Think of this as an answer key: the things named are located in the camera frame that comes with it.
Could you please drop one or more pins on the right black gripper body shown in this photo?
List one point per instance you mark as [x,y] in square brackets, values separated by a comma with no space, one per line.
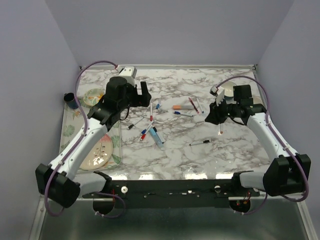
[223,111]

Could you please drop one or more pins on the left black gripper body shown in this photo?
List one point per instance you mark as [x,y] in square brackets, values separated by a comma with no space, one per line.
[136,100]

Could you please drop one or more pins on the orange capped highlighter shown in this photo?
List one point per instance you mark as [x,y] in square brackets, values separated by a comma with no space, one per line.
[182,107]

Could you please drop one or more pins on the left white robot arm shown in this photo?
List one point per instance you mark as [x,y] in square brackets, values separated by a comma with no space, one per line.
[55,180]

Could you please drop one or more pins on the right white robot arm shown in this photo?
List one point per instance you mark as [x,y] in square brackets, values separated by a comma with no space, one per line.
[288,172]

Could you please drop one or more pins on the red pen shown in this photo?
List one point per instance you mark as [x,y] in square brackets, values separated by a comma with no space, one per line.
[193,105]

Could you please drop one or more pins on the black tipped marker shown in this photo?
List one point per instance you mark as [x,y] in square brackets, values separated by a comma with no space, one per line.
[135,123]

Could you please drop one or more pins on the black capped marker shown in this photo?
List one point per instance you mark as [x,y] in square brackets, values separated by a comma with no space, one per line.
[159,135]
[199,142]

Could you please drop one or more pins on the white ceramic bowl blue rim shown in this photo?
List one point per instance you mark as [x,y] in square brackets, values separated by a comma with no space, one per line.
[229,89]

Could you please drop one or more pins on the floral ceramic bowl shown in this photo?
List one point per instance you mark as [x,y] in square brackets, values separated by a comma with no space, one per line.
[93,96]

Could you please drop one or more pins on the light blue highlighter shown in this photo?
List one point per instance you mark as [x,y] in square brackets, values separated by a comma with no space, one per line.
[156,138]

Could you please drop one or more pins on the pink ceramic plate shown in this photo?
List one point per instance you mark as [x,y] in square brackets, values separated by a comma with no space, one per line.
[98,155]

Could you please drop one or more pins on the dark blue metal cup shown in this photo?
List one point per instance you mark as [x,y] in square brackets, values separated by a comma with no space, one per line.
[69,99]

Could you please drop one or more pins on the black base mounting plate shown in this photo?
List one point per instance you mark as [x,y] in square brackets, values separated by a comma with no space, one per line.
[188,193]

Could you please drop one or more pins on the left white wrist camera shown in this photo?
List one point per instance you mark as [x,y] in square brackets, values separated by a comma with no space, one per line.
[127,72]

